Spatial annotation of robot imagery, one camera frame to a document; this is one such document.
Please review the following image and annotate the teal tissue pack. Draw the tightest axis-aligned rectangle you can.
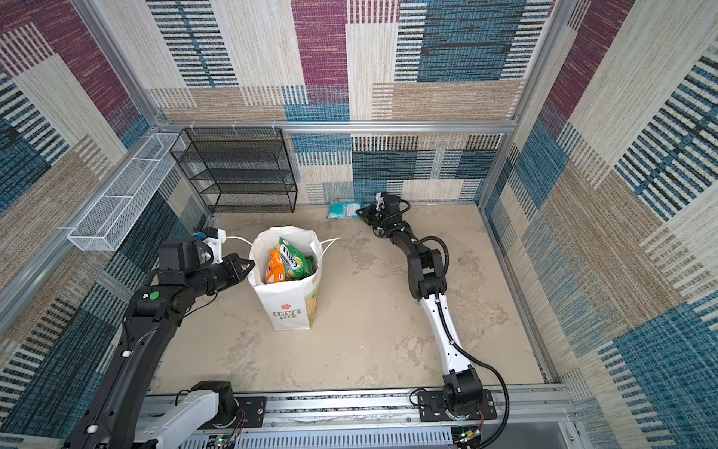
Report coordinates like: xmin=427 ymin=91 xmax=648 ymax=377
xmin=327 ymin=201 xmax=362 ymax=220

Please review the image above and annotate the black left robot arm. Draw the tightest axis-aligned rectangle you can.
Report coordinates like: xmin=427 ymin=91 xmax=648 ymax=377
xmin=64 ymin=228 xmax=255 ymax=448

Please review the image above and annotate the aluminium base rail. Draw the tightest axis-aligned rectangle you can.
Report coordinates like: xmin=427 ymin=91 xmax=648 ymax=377
xmin=92 ymin=386 xmax=579 ymax=449

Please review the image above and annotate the yellow Fox's candy bag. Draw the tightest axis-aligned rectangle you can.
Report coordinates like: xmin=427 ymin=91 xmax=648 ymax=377
xmin=277 ymin=238 xmax=315 ymax=281

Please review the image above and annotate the black wire shelf rack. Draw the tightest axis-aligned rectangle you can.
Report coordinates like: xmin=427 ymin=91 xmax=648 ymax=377
xmin=170 ymin=127 xmax=298 ymax=214

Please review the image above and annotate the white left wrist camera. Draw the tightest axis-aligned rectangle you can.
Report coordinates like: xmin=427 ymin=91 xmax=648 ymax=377
xmin=194 ymin=227 xmax=227 ymax=265

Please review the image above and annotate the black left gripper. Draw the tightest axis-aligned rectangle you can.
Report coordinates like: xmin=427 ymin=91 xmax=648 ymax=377
xmin=186 ymin=253 xmax=256 ymax=299

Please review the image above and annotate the orange snack bag back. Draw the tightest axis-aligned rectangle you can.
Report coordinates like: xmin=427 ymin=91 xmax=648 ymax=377
xmin=264 ymin=250 xmax=286 ymax=284

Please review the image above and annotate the white illustrated paper bag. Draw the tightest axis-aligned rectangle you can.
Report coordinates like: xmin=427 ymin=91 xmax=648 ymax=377
xmin=247 ymin=226 xmax=337 ymax=331

